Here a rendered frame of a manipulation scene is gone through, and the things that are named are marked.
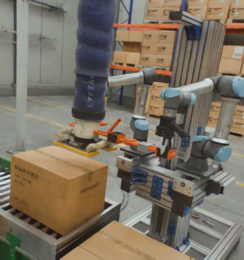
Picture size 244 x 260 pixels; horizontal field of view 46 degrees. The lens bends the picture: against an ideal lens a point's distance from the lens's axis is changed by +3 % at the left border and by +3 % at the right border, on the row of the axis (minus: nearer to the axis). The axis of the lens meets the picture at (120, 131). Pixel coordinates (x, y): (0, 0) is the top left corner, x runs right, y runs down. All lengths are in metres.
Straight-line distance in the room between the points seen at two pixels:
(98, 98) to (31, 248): 1.04
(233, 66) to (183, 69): 6.66
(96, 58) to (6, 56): 10.01
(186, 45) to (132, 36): 8.31
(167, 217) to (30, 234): 1.04
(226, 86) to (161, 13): 8.20
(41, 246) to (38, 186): 0.38
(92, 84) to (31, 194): 0.91
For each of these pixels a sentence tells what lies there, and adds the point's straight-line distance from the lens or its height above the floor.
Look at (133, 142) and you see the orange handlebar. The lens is 1.69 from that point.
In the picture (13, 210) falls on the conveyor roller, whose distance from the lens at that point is 2.35.
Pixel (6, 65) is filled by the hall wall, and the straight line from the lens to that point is 11.71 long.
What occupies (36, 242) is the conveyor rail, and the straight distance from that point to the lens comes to 2.01.
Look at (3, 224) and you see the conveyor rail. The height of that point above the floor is 0.53.
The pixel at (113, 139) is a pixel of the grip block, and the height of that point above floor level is 1.23.
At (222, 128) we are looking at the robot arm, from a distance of 1.90.
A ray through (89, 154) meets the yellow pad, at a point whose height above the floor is 1.13.
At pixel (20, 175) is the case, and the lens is 2.23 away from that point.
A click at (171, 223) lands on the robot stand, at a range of 2.48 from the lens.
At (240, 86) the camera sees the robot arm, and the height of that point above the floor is 1.63.
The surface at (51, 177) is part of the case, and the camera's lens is 1.96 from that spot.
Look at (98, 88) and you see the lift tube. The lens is 1.80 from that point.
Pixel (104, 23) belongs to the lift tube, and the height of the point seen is 1.90.
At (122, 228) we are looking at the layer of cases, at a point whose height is 0.54.
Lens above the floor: 1.69
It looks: 13 degrees down
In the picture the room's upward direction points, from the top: 7 degrees clockwise
